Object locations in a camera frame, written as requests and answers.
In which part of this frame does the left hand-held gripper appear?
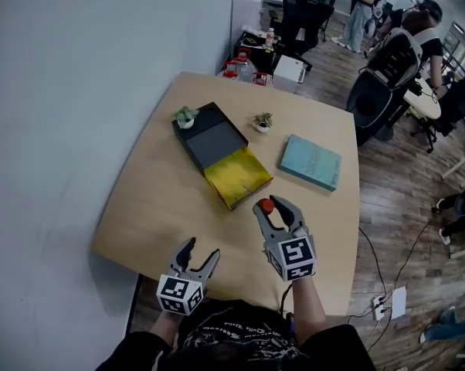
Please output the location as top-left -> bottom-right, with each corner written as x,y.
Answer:
156,237 -> 221,317

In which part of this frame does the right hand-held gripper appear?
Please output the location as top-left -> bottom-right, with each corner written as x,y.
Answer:
253,195 -> 317,283

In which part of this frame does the black tray box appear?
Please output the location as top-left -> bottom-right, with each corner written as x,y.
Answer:
171,101 -> 275,212

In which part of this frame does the person's right forearm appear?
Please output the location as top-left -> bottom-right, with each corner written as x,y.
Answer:
292,278 -> 327,347

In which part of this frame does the person's left forearm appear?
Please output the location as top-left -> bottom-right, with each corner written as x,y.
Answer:
151,310 -> 183,347

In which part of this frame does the white power strip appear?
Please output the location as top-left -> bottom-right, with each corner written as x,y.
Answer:
372,294 -> 386,322
390,286 -> 408,319

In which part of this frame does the teal book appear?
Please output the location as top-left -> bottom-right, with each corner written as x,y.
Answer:
278,134 -> 343,192

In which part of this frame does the person's black printed shirt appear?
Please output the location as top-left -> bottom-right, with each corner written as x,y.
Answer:
95,299 -> 376,371

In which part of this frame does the brownish plant in white pot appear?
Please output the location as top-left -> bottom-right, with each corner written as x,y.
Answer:
253,112 -> 274,134

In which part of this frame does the green plant in white pot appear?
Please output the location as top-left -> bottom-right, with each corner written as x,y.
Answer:
171,105 -> 200,130

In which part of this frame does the black mesh office chair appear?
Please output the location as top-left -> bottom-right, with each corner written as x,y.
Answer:
345,70 -> 406,142

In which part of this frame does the white square appliance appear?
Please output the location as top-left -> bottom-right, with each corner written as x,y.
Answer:
273,55 -> 307,94

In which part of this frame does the black low table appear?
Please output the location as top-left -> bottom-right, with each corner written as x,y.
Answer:
232,31 -> 276,73

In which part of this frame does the round white table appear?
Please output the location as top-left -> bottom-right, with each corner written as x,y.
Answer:
402,77 -> 443,120

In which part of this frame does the grey and black backpack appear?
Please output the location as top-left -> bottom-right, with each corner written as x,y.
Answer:
367,27 -> 425,90

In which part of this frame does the white cabinet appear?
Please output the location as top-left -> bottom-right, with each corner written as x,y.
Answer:
231,0 -> 264,73

